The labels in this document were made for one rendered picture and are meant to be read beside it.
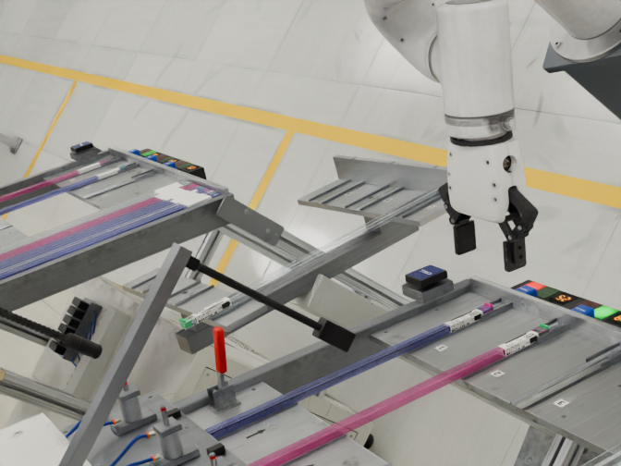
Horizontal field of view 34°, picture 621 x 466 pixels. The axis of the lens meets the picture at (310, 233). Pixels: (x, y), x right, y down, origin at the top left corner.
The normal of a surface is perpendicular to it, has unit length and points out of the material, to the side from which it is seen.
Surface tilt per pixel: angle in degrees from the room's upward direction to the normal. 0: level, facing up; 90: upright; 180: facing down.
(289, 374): 90
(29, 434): 47
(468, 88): 52
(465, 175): 42
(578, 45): 0
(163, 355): 0
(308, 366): 90
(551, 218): 0
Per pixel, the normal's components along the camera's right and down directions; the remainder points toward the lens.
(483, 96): 0.00, 0.32
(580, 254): -0.71, -0.41
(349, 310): 0.57, 0.13
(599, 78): -0.31, 0.91
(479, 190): -0.80, 0.32
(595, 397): -0.15, -0.93
